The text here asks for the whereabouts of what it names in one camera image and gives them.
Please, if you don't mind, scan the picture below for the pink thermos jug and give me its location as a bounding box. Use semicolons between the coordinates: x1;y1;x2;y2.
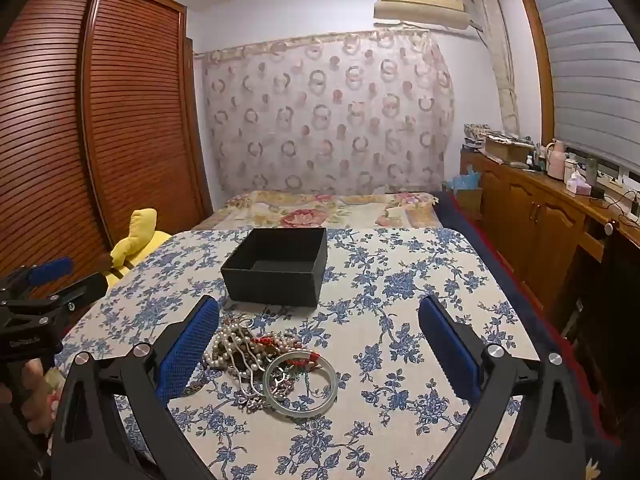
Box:
547;140;567;179

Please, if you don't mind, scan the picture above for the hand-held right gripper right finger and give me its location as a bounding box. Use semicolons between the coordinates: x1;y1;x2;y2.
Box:
417;295;598;480

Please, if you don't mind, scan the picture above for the white air conditioner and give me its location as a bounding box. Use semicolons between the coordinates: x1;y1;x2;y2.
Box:
374;0;471;28

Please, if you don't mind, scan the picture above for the silver wavy hairpin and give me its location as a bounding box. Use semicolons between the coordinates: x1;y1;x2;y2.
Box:
232;315;266;413

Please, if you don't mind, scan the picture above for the dark wooden bead bracelet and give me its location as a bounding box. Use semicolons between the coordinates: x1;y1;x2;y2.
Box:
220;332;271;381

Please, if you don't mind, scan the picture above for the grey window blind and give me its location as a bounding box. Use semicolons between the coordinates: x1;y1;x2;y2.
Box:
525;0;640;171

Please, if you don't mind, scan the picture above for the pale green jade bangle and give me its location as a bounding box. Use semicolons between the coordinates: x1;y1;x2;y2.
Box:
263;352;337;416

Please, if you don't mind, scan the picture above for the box with blue bag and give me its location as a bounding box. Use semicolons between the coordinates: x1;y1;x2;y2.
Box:
442;170;483;221

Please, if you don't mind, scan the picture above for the brown louvered wardrobe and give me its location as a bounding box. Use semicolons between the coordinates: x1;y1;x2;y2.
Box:
0;0;213;281

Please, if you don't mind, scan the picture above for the wooden side cabinet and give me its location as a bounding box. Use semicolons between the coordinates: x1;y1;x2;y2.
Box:
460;150;640;311

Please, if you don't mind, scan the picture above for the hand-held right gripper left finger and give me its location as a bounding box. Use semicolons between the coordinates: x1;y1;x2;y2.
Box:
51;295;221;480

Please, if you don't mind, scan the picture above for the gathered lace curtain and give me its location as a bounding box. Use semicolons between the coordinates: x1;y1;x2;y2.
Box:
470;0;521;133

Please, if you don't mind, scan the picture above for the dark chair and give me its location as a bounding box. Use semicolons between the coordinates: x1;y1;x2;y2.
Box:
575;220;640;411

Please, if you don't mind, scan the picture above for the black box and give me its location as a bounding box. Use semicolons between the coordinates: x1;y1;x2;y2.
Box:
221;227;328;308

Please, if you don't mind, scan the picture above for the person's left hand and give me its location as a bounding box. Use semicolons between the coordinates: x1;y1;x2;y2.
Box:
20;359;55;441

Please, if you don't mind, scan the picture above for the ring patterned curtain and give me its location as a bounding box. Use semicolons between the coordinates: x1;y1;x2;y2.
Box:
200;30;456;198

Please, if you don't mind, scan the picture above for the floral pillow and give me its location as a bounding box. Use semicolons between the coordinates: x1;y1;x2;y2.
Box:
192;190;443;233

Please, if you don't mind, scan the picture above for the folded patterned cloth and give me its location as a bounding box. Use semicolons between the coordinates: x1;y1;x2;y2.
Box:
462;124;526;148

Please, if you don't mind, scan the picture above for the white pearl necklace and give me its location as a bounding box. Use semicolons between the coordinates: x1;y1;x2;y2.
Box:
202;317;306;376

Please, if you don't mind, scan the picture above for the cardboard box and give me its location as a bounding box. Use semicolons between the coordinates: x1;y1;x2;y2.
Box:
485;137;533;163

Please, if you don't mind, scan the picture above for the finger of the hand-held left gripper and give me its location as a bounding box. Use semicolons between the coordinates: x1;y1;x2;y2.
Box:
0;272;109;328
0;257;75;302

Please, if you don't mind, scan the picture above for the pink tissue box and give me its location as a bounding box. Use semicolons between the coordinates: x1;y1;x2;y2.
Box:
566;170;593;196

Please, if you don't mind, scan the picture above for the red beaded cord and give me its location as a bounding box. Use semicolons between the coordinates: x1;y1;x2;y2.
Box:
250;335;321;368

